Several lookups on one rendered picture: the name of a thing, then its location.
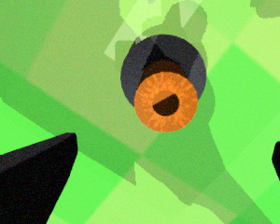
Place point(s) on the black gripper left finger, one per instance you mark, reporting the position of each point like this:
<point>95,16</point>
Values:
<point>33,178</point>

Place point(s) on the orange knob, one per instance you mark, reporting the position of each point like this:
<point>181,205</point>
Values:
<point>164,100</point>

